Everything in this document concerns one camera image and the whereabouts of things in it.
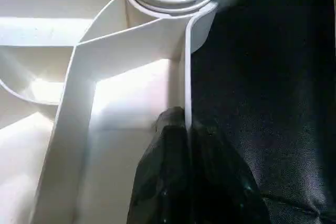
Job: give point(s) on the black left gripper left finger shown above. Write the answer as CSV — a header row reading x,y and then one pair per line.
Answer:
x,y
163,182

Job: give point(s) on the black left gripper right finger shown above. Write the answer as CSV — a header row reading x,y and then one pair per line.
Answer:
x,y
226,187

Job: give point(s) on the white plastic table top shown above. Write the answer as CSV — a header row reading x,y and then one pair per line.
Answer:
x,y
79,77

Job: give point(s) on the black work mat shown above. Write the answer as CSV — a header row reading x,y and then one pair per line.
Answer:
x,y
273,103

